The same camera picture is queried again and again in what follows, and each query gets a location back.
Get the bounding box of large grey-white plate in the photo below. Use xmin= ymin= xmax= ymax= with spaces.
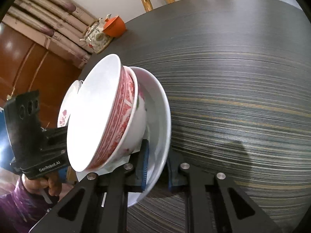
xmin=75 ymin=66 xmax=172 ymax=208

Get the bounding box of small red patterned bowl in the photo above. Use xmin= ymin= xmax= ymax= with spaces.
xmin=87 ymin=66 xmax=147 ymax=171

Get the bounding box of large white bowl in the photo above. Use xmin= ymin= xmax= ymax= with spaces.
xmin=66 ymin=53 xmax=139 ymax=173

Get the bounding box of purple floral sleeve forearm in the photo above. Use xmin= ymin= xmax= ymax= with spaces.
xmin=1 ymin=176 xmax=59 ymax=232

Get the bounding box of left hand holding gripper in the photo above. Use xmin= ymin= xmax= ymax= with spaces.
xmin=22 ymin=171 xmax=62 ymax=196

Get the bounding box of white plate with pink flowers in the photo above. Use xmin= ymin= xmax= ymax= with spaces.
xmin=57 ymin=80 xmax=83 ymax=128

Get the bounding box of brown wooden door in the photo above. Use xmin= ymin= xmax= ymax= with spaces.
xmin=0 ymin=24 xmax=81 ymax=127

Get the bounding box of floral ceramic teapot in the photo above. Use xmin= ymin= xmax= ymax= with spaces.
xmin=80 ymin=18 xmax=113 ymax=54

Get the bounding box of beige patterned curtain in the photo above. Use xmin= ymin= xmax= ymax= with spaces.
xmin=2 ymin=0 xmax=95 ymax=69

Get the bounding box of orange lidded tea cup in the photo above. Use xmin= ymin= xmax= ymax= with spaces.
xmin=103 ymin=14 xmax=127 ymax=38

